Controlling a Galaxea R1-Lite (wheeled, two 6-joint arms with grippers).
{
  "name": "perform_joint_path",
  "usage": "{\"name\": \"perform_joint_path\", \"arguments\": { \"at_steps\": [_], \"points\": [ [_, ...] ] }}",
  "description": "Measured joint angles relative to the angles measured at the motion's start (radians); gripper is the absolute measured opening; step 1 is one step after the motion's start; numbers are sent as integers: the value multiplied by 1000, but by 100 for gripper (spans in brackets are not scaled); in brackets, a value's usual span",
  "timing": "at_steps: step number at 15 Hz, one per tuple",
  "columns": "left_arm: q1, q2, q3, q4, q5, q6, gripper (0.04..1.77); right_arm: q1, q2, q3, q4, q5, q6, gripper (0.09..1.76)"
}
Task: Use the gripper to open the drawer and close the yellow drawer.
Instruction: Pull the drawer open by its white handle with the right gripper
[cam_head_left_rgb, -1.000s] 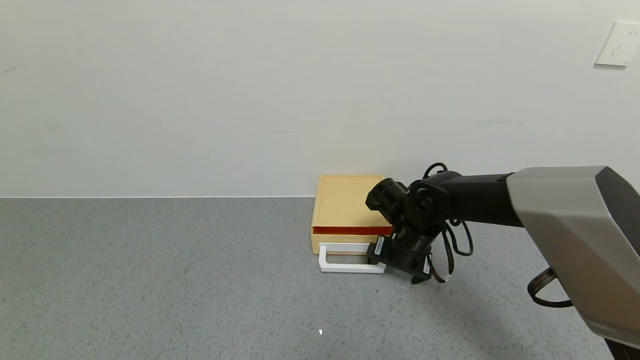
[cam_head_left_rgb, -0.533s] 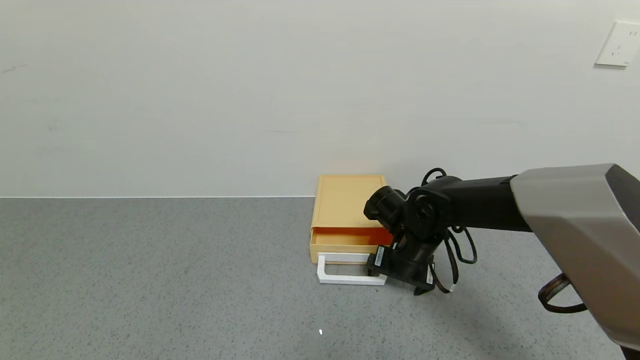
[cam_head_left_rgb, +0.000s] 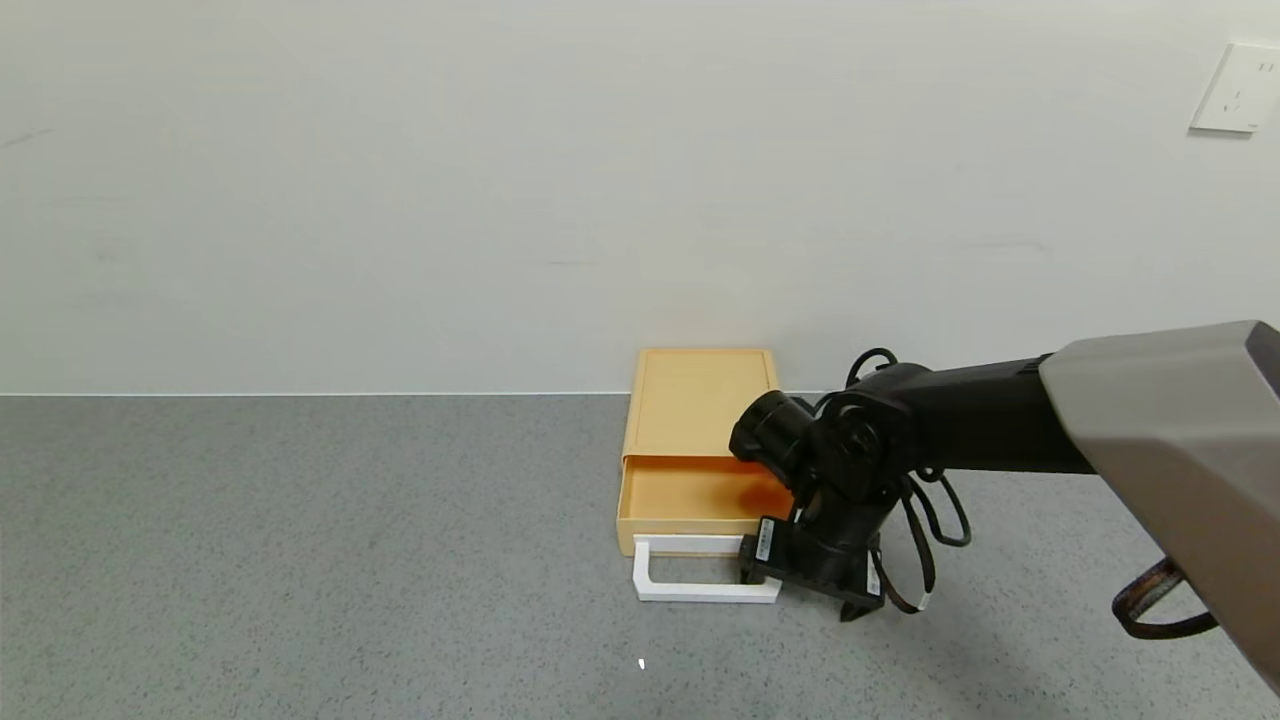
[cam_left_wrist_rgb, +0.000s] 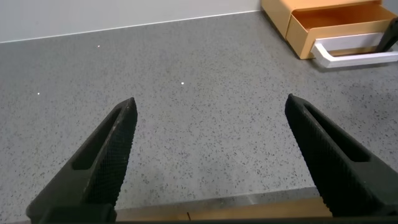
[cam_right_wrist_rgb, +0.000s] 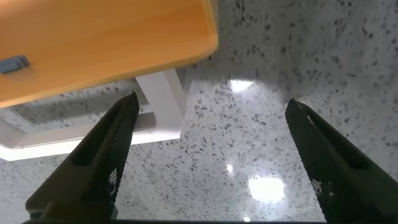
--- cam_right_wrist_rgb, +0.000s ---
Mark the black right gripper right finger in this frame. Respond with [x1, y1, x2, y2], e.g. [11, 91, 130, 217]
[285, 98, 398, 224]

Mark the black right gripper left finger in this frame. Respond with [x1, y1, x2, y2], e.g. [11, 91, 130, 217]
[25, 91, 140, 220]

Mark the yellow drawer with white handle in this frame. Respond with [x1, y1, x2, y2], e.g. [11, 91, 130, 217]
[0, 68, 187, 162]

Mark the yellow drawer cabinet housing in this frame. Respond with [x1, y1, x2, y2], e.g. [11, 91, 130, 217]
[0, 0, 220, 109]

